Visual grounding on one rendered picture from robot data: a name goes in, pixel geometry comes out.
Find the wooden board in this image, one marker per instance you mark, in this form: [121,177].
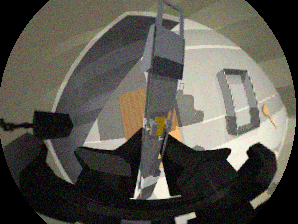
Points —
[133,112]

